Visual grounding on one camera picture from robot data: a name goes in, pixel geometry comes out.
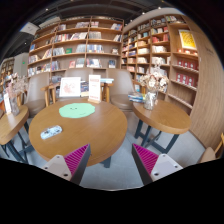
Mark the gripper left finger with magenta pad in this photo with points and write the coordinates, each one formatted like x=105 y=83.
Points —
x=70 y=167

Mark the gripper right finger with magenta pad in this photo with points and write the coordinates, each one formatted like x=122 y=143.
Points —
x=151 y=166

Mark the patterned grey computer mouse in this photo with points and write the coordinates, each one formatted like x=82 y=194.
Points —
x=50 y=132

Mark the green round mouse pad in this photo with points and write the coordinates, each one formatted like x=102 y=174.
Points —
x=76 y=110

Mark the round wooden right table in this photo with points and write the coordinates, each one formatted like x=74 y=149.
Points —
x=164 y=117

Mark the round wooden table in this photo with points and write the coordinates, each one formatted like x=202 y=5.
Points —
x=104 y=130
x=10 y=125
x=164 y=117

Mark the round wooden centre table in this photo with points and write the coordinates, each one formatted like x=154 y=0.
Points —
x=104 y=130

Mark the wooden chair at right edge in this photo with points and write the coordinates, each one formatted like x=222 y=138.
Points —
x=211 y=154

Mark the stack of books on chair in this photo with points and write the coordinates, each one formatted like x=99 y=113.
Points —
x=136 y=97

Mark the brown armchair left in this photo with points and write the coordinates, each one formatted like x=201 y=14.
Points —
x=37 y=93

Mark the brown armchair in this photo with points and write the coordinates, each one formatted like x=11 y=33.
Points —
x=122 y=86
x=37 y=93

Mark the round wooden left table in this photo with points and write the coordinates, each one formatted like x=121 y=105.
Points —
x=10 y=125

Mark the framed pink picture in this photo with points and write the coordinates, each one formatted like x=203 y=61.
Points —
x=70 y=87

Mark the glass vase with dried flowers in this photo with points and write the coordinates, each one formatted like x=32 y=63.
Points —
x=153 y=82

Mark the brown armchair right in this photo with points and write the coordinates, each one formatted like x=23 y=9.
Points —
x=122 y=86

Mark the white upright sign card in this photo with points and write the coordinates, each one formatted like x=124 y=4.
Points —
x=94 y=88

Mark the white card on left table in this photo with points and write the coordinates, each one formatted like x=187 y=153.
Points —
x=7 y=103

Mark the left vase with dried flowers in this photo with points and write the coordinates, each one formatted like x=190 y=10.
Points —
x=14 y=89

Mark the wooden bookshelf right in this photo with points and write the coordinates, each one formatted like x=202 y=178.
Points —
x=156 y=40

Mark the wooden bookshelf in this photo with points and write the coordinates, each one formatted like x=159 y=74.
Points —
x=156 y=40
x=77 y=42

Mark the wooden bookshelf centre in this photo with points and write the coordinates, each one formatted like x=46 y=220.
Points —
x=77 y=42

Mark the yellow poster on shelf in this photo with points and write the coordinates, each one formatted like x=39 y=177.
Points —
x=187 y=39

